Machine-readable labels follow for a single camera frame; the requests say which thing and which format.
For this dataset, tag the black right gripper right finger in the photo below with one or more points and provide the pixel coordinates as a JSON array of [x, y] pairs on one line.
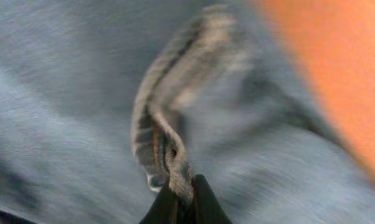
[[207, 209]]

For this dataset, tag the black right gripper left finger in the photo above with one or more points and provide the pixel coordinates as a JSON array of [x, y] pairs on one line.
[[167, 208]]

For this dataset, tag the blue denim jeans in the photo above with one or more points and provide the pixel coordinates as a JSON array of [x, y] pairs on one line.
[[102, 101]]

